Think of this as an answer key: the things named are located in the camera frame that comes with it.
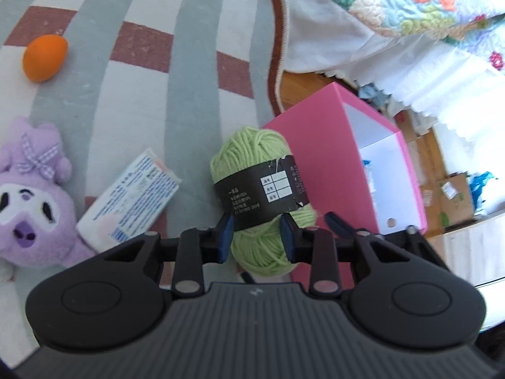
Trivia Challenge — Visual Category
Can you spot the brown cardboard box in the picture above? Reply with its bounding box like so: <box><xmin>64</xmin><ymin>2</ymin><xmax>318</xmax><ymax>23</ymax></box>
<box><xmin>419</xmin><ymin>173</ymin><xmax>475</xmax><ymax>230</ymax></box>

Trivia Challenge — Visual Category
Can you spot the pale wood-grain panel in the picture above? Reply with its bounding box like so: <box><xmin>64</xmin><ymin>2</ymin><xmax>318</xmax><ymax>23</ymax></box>
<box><xmin>429</xmin><ymin>212</ymin><xmax>505</xmax><ymax>290</ymax></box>

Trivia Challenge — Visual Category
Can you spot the striped checkered rug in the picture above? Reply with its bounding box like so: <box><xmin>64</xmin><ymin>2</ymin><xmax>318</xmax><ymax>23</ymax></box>
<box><xmin>0</xmin><ymin>0</ymin><xmax>294</xmax><ymax>368</ymax></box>

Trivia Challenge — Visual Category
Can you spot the white blue tissue packet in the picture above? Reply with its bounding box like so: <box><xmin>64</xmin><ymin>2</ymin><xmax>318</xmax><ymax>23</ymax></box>
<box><xmin>362</xmin><ymin>159</ymin><xmax>375</xmax><ymax>206</ymax></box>
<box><xmin>76</xmin><ymin>148</ymin><xmax>182</xmax><ymax>254</ymax></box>

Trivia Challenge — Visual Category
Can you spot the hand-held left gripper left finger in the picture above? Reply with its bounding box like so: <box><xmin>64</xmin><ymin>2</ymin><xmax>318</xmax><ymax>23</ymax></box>
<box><xmin>103</xmin><ymin>213</ymin><xmax>235</xmax><ymax>298</ymax></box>

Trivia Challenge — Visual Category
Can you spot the grey blue crumpled cloth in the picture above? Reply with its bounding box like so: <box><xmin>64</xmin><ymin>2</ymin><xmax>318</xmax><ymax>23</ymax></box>
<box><xmin>356</xmin><ymin>82</ymin><xmax>392</xmax><ymax>108</ymax></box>

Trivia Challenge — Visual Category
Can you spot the orange egg-shaped ball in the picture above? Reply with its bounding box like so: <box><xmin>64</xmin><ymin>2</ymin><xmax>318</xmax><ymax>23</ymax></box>
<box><xmin>21</xmin><ymin>35</ymin><xmax>69</xmax><ymax>84</ymax></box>

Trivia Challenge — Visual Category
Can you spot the blue plastic bag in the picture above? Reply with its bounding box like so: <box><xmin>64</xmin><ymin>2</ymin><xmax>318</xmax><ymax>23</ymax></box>
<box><xmin>469</xmin><ymin>171</ymin><xmax>496</xmax><ymax>216</ymax></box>

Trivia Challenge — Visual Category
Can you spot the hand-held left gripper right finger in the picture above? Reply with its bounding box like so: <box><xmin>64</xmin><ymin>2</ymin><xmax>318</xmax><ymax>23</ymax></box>
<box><xmin>278</xmin><ymin>212</ymin><xmax>400</xmax><ymax>298</ymax></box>

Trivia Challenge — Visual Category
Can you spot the green yarn ball black label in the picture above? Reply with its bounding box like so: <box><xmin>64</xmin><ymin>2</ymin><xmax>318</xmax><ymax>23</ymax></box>
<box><xmin>209</xmin><ymin>125</ymin><xmax>318</xmax><ymax>278</ymax></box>

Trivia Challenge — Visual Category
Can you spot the flat cardboard box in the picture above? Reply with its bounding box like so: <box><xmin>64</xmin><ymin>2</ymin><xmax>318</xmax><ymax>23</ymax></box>
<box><xmin>395</xmin><ymin>108</ymin><xmax>439</xmax><ymax>154</ymax></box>

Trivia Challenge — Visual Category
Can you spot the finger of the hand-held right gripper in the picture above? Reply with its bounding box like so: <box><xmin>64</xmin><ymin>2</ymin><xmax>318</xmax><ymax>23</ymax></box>
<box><xmin>325</xmin><ymin>212</ymin><xmax>451</xmax><ymax>273</ymax></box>

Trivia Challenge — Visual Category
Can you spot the pink cardboard box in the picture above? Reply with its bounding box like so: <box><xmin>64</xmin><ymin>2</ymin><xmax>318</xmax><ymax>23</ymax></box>
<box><xmin>262</xmin><ymin>81</ymin><xmax>429</xmax><ymax>284</ymax></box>

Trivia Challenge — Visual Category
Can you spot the purple plush toy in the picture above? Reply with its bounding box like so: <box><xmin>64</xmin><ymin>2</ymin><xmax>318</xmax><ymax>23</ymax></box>
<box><xmin>0</xmin><ymin>116</ymin><xmax>98</xmax><ymax>283</ymax></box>

